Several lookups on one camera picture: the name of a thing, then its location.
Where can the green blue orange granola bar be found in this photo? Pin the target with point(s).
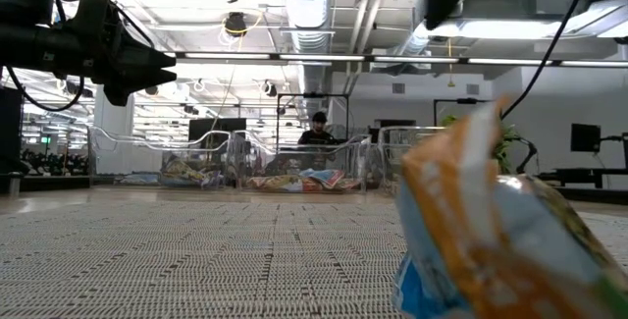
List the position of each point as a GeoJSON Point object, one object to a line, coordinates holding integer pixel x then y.
{"type": "Point", "coordinates": [279, 184]}

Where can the clear plastic container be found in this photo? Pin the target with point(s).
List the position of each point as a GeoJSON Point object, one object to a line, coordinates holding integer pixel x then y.
{"type": "Point", "coordinates": [284, 162]}
{"type": "Point", "coordinates": [392, 162]}
{"type": "Point", "coordinates": [147, 157]}

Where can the black overhead camera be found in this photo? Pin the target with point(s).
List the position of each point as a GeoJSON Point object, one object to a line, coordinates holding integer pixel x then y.
{"type": "Point", "coordinates": [235, 23]}

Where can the person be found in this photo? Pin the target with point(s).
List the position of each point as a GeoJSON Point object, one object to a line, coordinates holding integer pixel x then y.
{"type": "Point", "coordinates": [319, 137]}

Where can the long ceiling light bar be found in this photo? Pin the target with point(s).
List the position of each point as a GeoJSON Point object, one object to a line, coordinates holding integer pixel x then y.
{"type": "Point", "coordinates": [319, 57]}

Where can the green plant in white pot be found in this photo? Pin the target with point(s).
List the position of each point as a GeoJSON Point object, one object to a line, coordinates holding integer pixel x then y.
{"type": "Point", "coordinates": [505, 149]}

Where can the black computer monitor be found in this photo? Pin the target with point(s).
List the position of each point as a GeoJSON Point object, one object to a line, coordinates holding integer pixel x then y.
{"type": "Point", "coordinates": [216, 130]}
{"type": "Point", "coordinates": [585, 137]}

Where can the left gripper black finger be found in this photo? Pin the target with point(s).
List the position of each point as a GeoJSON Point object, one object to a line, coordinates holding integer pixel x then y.
{"type": "Point", "coordinates": [149, 79]}
{"type": "Point", "coordinates": [152, 61]}

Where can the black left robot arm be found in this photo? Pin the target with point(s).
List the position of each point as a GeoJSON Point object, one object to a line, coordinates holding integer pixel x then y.
{"type": "Point", "coordinates": [29, 44]}

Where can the grey woven mat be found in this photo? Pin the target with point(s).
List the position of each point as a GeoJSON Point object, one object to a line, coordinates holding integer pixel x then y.
{"type": "Point", "coordinates": [196, 260]}

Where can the black rig frame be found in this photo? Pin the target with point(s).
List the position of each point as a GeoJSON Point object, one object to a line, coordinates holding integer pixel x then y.
{"type": "Point", "coordinates": [314, 95]}
{"type": "Point", "coordinates": [461, 100]}

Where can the silver ventilation duct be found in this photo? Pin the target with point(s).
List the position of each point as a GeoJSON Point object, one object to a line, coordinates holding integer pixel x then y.
{"type": "Point", "coordinates": [309, 5]}

